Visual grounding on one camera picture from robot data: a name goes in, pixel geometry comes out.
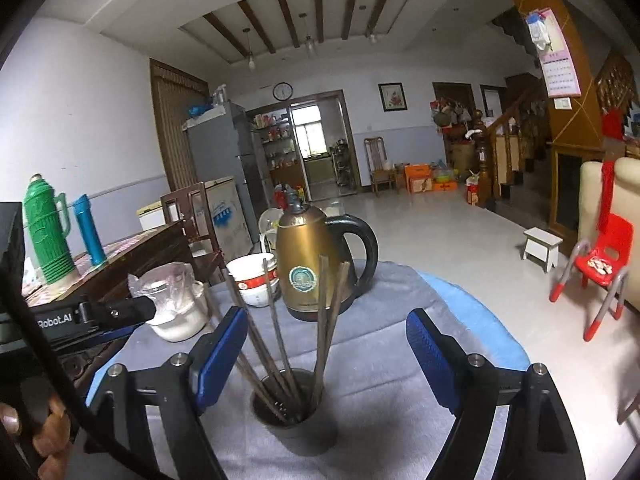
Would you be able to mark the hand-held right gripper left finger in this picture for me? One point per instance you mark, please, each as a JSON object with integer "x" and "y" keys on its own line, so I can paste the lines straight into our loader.
{"x": 220, "y": 360}

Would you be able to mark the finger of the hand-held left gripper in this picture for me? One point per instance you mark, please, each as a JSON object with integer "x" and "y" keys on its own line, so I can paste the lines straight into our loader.
{"x": 95, "y": 336}
{"x": 120, "y": 310}

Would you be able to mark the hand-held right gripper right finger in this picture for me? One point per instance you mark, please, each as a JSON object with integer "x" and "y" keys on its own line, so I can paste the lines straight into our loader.
{"x": 435, "y": 365}

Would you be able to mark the grey metal utensil holder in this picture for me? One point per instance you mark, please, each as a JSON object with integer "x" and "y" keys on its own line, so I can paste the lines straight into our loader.
{"x": 300, "y": 440}

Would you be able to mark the set of dark chopsticks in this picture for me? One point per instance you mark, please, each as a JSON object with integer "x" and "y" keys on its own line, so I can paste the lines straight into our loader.
{"x": 322, "y": 310}

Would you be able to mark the person's left hand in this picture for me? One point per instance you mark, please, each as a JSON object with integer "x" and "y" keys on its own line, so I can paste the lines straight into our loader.
{"x": 52, "y": 440}

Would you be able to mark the green thermos jug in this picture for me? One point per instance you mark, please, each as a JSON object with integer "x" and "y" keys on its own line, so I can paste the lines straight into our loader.
{"x": 45, "y": 230}

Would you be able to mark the clear plastic bag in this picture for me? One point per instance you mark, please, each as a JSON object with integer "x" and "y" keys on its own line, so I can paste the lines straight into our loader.
{"x": 160, "y": 285}

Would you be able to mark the grey tablecloth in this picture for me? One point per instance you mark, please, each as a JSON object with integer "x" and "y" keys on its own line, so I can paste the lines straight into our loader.
{"x": 380, "y": 360}

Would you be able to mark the blue table cover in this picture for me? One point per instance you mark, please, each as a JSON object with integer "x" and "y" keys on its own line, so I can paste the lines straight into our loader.
{"x": 480, "y": 330}

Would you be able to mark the white bowl with red band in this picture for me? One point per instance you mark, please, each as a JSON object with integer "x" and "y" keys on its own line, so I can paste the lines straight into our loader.
{"x": 257, "y": 299}
{"x": 257, "y": 282}
{"x": 247, "y": 265}

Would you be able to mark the blue thermos flask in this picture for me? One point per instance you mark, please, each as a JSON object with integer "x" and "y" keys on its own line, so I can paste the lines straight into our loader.
{"x": 90, "y": 230}

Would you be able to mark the dark wooden dining chair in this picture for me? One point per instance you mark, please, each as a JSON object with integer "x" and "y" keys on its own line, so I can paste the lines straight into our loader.
{"x": 192, "y": 225}

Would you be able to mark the white plastic chair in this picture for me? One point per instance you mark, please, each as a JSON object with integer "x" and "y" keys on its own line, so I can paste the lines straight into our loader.
{"x": 267, "y": 230}

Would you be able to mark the gold electric kettle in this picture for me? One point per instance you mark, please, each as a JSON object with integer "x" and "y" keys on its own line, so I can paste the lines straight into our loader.
{"x": 300, "y": 245}

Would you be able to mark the white chest freezer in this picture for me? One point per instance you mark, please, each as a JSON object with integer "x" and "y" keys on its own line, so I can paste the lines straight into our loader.
{"x": 225, "y": 215}

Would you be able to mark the small white stool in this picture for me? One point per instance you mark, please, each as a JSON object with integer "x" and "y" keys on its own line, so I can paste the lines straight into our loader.
{"x": 542, "y": 247}

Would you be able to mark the red and white carton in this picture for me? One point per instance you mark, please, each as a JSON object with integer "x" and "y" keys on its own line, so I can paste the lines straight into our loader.
{"x": 473, "y": 190}

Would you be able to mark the grey refrigerator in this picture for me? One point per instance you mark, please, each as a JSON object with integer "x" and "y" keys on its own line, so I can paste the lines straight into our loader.
{"x": 220, "y": 160}

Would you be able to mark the orange cardboard box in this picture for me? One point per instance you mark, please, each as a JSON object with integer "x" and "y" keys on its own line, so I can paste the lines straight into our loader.
{"x": 419, "y": 179}

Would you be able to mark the brown door curtain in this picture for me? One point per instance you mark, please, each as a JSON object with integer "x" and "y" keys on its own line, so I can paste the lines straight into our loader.
{"x": 177, "y": 120}

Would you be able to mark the brown wooden chair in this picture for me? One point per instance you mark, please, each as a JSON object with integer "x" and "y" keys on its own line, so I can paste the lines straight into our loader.
{"x": 631, "y": 407}

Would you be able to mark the light wooden chair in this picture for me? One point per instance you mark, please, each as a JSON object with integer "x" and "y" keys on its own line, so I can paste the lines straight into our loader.
{"x": 377, "y": 165}

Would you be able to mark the red plastic child chair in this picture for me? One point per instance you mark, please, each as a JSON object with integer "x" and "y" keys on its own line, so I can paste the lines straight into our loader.
{"x": 607, "y": 245}

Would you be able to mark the metal kitchen rack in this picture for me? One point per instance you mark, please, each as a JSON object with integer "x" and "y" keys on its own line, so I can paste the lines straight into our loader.
{"x": 344, "y": 165}

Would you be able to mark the kitchen shelf with bottles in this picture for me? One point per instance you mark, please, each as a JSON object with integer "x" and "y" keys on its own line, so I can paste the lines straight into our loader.
{"x": 277, "y": 145}

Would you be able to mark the wooden staircase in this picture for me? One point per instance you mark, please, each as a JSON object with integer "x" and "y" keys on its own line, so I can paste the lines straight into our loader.
{"x": 510, "y": 145}

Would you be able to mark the red hanging tassel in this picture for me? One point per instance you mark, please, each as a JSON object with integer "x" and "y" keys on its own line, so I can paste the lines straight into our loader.
{"x": 607, "y": 190}

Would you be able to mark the wooden pillar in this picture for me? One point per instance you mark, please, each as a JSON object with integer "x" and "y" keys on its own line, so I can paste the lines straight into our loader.
{"x": 565, "y": 120}

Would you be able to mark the pendant ceiling lamp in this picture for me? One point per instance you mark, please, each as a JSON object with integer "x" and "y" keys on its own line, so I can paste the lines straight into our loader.
{"x": 249, "y": 60}
{"x": 371, "y": 35}
{"x": 309, "y": 45}

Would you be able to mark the framed wall picture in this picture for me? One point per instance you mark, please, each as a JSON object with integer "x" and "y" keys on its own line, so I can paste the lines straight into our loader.
{"x": 392, "y": 96}

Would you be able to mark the round wall clock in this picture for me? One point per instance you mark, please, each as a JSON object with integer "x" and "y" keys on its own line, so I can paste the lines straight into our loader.
{"x": 282, "y": 91}

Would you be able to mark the wall calendar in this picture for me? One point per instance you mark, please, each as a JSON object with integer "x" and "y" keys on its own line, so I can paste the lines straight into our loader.
{"x": 557, "y": 60}

